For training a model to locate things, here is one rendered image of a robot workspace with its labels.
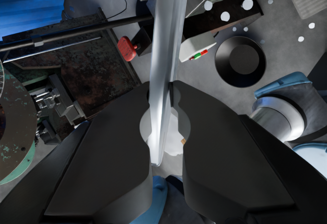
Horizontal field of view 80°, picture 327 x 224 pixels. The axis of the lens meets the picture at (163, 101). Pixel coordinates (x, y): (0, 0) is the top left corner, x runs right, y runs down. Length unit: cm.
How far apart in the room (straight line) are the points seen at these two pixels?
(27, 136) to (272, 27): 154
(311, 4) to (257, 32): 32
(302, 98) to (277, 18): 71
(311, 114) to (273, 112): 8
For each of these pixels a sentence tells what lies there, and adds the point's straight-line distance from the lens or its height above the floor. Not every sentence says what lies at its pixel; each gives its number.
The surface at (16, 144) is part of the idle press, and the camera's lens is 151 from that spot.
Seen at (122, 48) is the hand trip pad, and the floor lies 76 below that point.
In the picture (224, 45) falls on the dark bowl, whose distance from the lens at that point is 124.
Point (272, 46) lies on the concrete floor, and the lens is 120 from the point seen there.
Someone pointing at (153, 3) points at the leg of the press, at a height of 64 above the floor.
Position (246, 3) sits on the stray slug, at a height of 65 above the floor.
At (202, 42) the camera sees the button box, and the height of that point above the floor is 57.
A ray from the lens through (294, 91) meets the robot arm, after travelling 51.
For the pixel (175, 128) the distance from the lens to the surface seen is 170.
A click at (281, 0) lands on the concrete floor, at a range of 116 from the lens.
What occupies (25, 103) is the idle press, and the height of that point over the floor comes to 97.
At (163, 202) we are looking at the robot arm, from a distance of 30.
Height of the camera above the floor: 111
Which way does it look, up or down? 37 degrees down
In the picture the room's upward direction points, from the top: 121 degrees counter-clockwise
